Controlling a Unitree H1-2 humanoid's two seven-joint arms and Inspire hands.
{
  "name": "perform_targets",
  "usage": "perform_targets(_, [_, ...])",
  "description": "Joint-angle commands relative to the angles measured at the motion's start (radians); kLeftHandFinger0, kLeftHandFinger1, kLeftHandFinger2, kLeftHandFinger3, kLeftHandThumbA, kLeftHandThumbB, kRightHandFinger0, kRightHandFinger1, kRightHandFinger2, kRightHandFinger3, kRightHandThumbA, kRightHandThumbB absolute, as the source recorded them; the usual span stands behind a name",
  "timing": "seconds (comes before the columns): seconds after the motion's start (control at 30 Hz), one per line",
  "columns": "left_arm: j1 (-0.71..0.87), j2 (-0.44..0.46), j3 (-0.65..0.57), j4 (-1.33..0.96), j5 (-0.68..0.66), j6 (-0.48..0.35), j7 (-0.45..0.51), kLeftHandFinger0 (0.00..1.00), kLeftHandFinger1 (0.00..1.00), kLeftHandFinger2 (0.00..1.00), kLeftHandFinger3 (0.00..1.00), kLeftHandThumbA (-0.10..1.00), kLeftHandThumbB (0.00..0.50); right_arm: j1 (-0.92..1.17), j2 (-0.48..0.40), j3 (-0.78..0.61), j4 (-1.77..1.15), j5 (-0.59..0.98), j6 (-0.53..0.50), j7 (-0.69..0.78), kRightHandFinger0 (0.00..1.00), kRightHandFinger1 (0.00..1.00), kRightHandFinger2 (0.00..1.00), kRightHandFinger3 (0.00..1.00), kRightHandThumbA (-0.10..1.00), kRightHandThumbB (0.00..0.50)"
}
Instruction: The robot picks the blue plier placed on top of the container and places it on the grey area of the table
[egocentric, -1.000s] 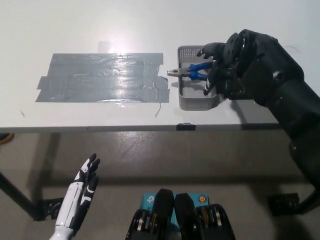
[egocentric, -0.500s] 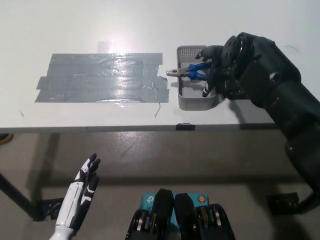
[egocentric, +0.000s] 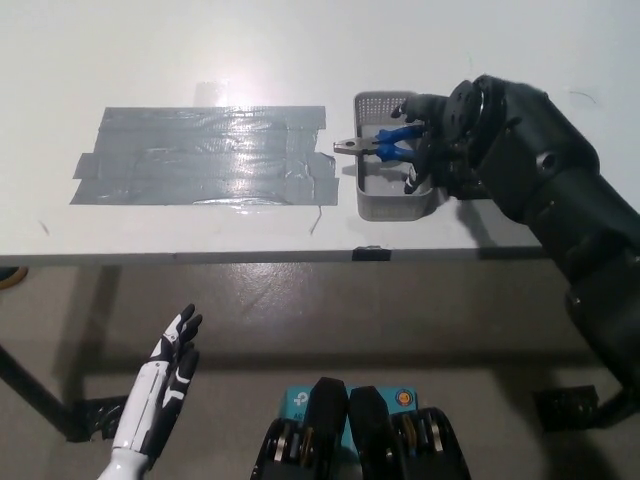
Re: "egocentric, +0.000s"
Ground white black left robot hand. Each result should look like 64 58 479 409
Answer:
96 303 204 480

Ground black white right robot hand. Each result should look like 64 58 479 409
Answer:
391 92 490 201

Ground blue handled pliers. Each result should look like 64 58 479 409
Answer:
333 124 426 164

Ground grey plastic basket container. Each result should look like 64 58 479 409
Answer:
353 91 435 222

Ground yellow black round object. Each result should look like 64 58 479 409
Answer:
0 267 30 291

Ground grey duct tape patch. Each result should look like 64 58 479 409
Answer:
68 104 341 207

